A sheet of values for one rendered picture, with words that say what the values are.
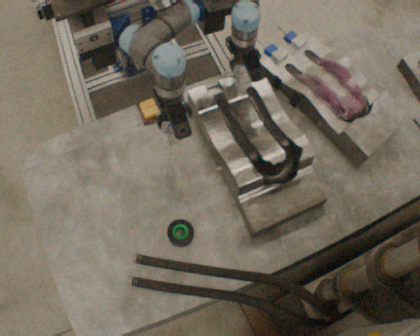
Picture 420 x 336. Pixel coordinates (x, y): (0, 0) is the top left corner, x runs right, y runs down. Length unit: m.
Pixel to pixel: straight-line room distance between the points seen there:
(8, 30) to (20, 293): 1.72
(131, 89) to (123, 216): 1.02
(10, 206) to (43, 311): 0.59
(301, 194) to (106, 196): 0.61
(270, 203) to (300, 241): 0.16
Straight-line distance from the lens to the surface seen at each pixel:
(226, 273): 1.28
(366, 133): 1.51
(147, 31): 1.13
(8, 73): 2.86
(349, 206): 1.51
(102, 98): 2.31
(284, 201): 1.39
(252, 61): 1.33
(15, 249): 2.37
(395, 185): 1.61
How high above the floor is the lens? 2.15
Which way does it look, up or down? 68 degrees down
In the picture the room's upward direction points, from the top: 7 degrees clockwise
